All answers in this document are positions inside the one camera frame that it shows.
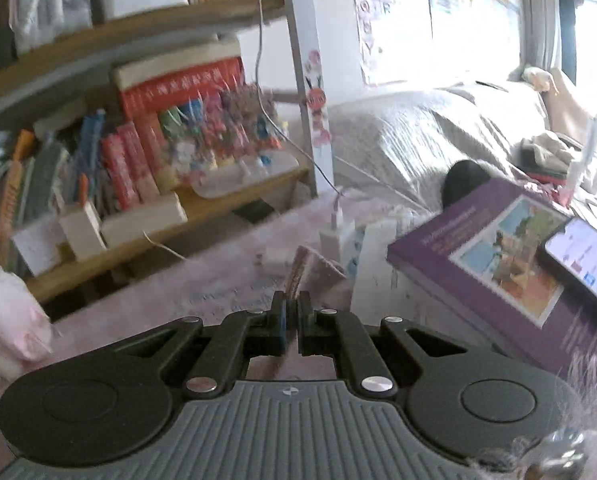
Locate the purple and tan sweater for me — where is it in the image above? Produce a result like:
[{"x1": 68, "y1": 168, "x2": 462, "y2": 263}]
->
[{"x1": 284, "y1": 246, "x2": 353, "y2": 311}]

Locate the white charger plug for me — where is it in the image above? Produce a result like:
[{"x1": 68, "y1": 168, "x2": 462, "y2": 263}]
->
[{"x1": 319, "y1": 192, "x2": 356, "y2": 266}]

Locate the purple hardcover book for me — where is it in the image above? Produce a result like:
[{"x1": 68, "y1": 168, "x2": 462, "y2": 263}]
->
[{"x1": 387, "y1": 179, "x2": 597, "y2": 377}]

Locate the plastic covered sofa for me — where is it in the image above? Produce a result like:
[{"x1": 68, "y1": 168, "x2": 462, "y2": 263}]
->
[{"x1": 330, "y1": 70, "x2": 594, "y2": 211}]

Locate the pink plush bunny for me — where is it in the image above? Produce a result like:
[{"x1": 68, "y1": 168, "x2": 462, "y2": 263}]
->
[{"x1": 0, "y1": 266, "x2": 53, "y2": 394}]

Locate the red boxed book set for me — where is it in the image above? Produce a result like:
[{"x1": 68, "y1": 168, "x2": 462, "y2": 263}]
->
[{"x1": 113, "y1": 40, "x2": 250, "y2": 198}]

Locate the wooden bookshelf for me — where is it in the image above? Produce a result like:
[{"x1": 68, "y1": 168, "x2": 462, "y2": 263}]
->
[{"x1": 0, "y1": 0, "x2": 332, "y2": 302}]

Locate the smartphone with lit screen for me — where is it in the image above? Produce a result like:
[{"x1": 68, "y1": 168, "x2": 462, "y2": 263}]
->
[{"x1": 539, "y1": 218, "x2": 597, "y2": 304}]

